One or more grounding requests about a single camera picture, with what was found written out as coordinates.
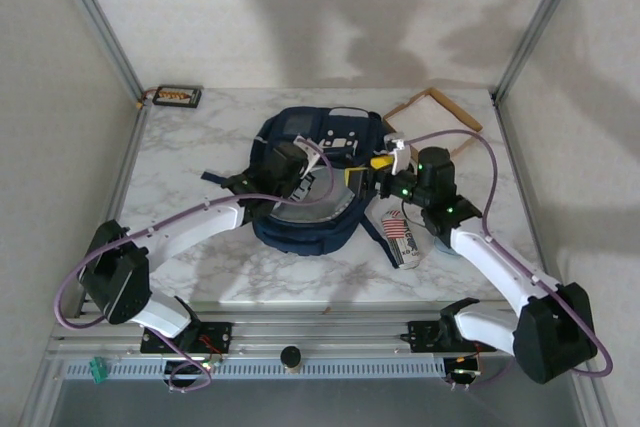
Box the green connector block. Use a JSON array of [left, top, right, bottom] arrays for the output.
[[88, 355, 111, 385]]

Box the grey slotted cable duct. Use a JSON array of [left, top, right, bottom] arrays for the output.
[[64, 359, 447, 381]]

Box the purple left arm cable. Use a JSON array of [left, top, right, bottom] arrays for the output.
[[53, 138, 334, 393]]

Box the aluminium front rail bed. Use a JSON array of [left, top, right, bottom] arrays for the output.
[[43, 299, 595, 362]]

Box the aluminium side rail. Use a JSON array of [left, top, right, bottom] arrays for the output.
[[492, 96, 575, 317], [74, 99, 149, 318]]

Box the navy blue backpack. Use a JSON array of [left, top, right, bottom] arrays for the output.
[[201, 105, 397, 256]]

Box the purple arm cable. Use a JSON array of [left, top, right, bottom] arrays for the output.
[[399, 129, 616, 391], [53, 138, 334, 393]]

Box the white patterned can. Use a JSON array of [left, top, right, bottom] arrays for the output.
[[377, 206, 424, 271]]

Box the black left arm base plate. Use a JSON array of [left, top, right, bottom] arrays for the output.
[[140, 321, 234, 354]]

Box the shallow cardboard tray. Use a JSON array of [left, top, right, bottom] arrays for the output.
[[382, 88, 484, 156]]

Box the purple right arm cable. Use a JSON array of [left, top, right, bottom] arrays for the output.
[[399, 129, 616, 391]]

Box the aluminium frame post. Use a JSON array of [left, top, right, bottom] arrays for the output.
[[42, 0, 147, 104], [491, 0, 592, 104]]

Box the red yellow charger wire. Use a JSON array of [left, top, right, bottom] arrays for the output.
[[132, 88, 157, 111]]

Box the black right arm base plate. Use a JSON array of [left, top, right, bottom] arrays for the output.
[[408, 319, 499, 352]]

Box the black round knob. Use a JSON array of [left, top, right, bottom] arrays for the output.
[[278, 344, 304, 374]]

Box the black battery charger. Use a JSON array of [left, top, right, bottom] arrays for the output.
[[151, 84, 205, 110]]

